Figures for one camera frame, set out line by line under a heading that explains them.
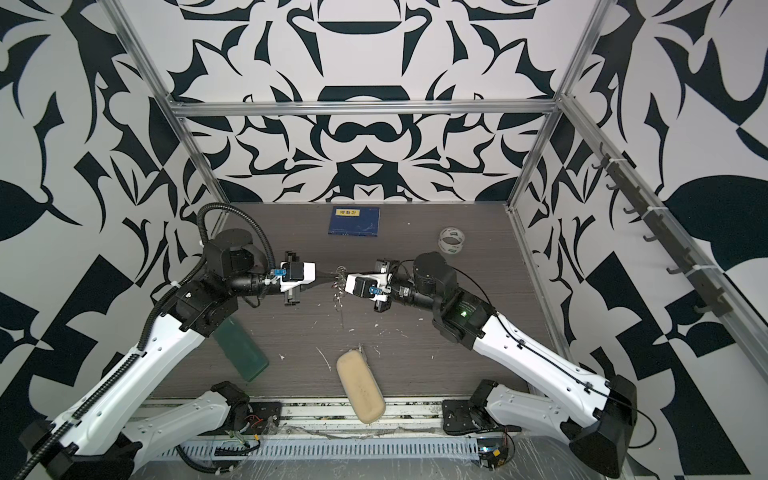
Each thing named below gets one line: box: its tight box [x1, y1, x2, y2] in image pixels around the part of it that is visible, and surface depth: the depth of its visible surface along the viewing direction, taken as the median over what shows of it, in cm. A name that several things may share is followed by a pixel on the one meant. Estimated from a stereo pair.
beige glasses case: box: [336, 349, 386, 424], surface depth 78 cm
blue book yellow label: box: [328, 206, 381, 237], surface depth 117 cm
